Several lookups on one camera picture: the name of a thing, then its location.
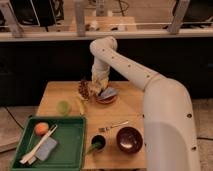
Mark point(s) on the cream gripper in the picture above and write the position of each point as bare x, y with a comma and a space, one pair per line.
97, 84

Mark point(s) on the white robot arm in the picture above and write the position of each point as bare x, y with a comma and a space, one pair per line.
169, 126

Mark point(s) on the clear cup with brown contents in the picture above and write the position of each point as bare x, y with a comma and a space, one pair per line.
83, 89

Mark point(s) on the black cup with green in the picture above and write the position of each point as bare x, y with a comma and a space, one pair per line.
98, 142

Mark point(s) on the blue grey cloth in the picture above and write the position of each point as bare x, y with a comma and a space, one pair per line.
108, 92

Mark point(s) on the orange plate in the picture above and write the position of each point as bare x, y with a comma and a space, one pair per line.
106, 101

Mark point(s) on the metal fork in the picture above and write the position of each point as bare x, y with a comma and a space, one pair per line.
105, 129

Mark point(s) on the green plastic tray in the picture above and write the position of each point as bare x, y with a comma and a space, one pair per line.
68, 153

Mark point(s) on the wooden table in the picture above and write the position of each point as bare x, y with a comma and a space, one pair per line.
127, 106

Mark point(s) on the dark brown bowl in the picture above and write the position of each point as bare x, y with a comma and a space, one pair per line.
129, 140

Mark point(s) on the white plastic fork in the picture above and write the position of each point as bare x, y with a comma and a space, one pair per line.
30, 154

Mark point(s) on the orange fruit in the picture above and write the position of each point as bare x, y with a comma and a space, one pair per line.
41, 128

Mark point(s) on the blue grey sponge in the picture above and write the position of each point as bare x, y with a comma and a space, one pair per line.
46, 148

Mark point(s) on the metal frame rail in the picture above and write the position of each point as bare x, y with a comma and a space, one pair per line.
40, 20

